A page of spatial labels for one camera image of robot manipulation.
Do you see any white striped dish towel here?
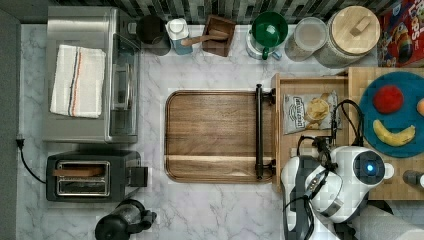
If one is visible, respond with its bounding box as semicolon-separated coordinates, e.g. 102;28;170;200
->
50;45;106;118

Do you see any red apple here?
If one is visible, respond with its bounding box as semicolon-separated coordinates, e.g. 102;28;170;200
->
373;85;404;114

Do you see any blue round plate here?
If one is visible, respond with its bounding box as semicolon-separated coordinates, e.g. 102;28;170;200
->
359;72;424;158

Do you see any butcher block board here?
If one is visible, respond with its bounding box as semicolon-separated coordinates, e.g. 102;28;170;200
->
341;67;423;200

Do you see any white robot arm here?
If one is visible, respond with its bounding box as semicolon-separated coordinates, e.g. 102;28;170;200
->
281;146;394;240

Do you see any dark wooden cutting board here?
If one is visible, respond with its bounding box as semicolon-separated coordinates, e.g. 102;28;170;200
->
165;90;275;184

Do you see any jar with wooden lid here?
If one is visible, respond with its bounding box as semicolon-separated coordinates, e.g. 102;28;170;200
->
314;6;380;68

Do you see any light wooden drawer tray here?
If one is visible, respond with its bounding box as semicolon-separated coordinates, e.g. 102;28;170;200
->
271;74;348;193

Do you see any colourful cereal box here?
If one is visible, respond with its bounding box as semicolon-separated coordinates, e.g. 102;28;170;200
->
377;0;424;68

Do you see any yellow banana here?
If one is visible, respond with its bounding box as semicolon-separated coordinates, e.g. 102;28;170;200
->
373;120;416;147

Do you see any paper towel roll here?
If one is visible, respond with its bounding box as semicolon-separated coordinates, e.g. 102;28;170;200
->
352;205;424;240

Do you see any stainless steel toaster oven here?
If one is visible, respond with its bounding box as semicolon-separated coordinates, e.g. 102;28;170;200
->
43;6;140;143

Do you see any dark grey cup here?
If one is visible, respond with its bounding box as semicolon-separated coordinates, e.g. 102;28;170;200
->
136;15;171;56

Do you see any orange fruit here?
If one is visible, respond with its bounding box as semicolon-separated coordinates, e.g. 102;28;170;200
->
416;98;424;116

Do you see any wooden spoon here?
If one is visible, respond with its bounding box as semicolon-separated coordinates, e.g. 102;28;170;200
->
181;32;228;46

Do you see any bag of potato chips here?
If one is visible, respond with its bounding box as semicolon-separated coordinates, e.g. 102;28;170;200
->
283;91;338;134

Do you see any green mug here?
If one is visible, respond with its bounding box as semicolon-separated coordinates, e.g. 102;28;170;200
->
247;11;288;60

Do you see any black paper towel holder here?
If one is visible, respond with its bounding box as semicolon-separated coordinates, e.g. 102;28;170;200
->
334;200;394;240

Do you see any black drawer handle bar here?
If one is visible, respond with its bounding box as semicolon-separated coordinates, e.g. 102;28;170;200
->
255;84;272;180

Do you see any dark grey shaker bottle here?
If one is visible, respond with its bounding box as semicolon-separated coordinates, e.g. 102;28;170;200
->
402;170;424;188

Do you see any stick of butter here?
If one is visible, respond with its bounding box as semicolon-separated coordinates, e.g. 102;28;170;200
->
290;147;319;157

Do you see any clear glass jar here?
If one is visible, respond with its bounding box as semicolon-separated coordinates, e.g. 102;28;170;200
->
285;17;328;62

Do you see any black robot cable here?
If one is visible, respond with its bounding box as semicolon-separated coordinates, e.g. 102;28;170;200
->
282;98;366;240

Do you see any black two-slot toaster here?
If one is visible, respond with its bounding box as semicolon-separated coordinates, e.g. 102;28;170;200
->
46;149;148;203

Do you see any black toaster power cord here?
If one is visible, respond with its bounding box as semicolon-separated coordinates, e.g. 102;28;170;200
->
15;134;47;185

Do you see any blue bottle white cap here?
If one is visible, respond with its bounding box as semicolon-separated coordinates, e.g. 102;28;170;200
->
384;163;394;180

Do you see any brown wooden box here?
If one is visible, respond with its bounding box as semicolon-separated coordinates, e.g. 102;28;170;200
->
202;15;236;57

